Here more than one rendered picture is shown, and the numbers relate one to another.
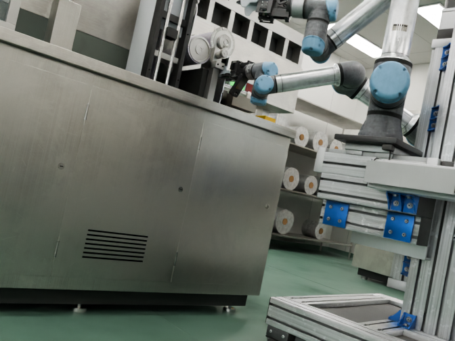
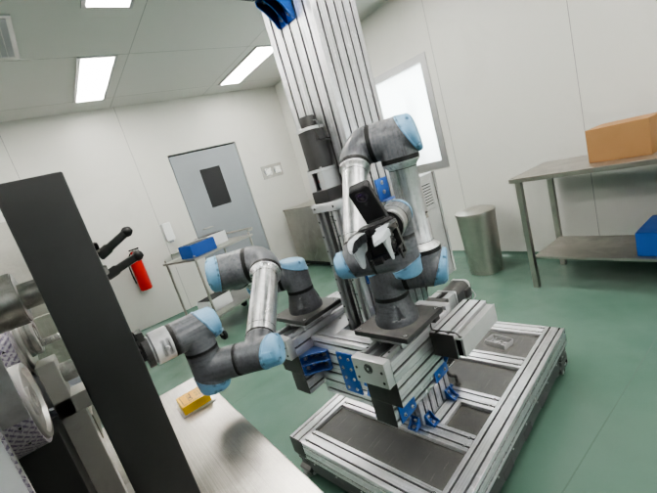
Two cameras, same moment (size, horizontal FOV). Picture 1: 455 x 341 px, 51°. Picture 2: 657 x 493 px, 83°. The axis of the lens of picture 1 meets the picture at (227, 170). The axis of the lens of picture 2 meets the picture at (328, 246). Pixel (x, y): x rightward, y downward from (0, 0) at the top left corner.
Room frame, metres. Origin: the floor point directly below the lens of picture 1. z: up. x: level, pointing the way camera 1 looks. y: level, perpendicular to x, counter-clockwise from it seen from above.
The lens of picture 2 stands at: (1.69, 0.72, 1.38)
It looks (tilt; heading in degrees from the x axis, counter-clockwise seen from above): 12 degrees down; 275
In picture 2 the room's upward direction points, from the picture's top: 17 degrees counter-clockwise
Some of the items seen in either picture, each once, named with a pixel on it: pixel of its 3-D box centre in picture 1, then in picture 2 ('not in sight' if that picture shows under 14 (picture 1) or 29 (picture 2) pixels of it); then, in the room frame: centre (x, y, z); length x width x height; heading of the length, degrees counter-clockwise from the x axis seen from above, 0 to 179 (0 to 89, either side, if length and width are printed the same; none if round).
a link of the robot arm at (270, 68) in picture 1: (265, 71); (195, 331); (2.11, -0.07, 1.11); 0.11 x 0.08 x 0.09; 39
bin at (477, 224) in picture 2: not in sight; (481, 238); (0.56, -2.84, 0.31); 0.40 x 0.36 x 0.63; 39
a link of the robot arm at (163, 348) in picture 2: (252, 71); (159, 345); (2.17, -0.02, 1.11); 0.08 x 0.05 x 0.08; 129
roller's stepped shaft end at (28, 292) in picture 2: not in sight; (51, 287); (2.07, 0.29, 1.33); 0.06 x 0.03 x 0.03; 39
